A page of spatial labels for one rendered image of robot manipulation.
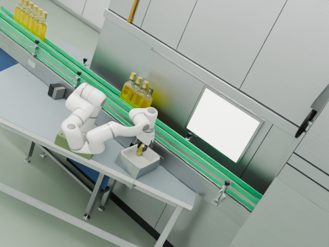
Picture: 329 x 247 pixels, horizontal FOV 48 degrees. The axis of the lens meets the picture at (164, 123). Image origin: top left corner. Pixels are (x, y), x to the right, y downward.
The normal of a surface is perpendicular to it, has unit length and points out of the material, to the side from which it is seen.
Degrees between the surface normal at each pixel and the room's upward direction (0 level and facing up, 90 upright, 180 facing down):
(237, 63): 90
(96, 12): 90
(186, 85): 90
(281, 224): 90
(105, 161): 0
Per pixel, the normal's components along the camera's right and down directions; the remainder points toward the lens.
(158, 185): 0.37, -0.81
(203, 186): -0.55, 0.20
